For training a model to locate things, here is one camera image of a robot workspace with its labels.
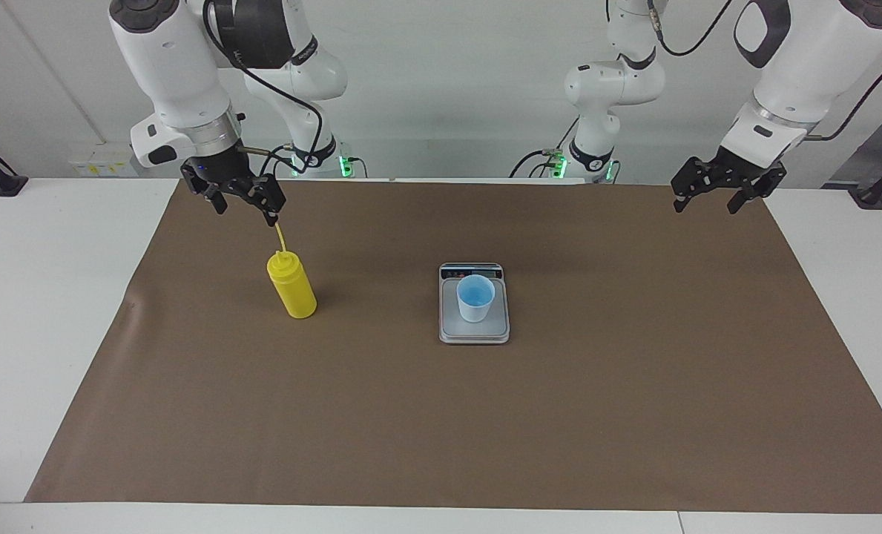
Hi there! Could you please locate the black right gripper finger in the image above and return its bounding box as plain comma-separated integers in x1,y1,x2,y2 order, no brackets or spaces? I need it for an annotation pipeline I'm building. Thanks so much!
240,172,288,228
201,184,231,217

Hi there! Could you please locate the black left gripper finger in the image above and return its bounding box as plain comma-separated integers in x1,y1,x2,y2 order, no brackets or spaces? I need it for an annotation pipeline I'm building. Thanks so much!
726,163,788,217
671,156,717,215

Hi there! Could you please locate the yellow squeeze seasoning bottle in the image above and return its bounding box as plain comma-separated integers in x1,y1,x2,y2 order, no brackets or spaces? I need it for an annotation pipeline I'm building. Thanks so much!
266,221,318,320

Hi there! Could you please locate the light blue plastic cup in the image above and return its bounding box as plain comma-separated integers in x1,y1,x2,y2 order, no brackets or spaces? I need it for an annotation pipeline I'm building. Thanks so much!
456,274,497,324

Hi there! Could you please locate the silver digital kitchen scale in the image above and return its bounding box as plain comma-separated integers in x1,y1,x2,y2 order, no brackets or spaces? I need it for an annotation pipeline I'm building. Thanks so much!
438,262,511,346

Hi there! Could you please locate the brown paper table mat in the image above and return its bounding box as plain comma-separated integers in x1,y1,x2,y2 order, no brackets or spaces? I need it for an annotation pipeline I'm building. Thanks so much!
24,178,882,514

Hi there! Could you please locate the white wall socket box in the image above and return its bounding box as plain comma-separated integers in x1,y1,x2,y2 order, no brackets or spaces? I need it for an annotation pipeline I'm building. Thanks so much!
68,142,142,177

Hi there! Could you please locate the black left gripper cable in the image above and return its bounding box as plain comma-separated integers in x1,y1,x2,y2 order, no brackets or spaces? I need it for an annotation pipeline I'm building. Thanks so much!
648,0,882,142

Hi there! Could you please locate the black left arm base cable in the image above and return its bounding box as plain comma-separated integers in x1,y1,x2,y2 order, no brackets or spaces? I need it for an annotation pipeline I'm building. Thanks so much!
509,148,562,179

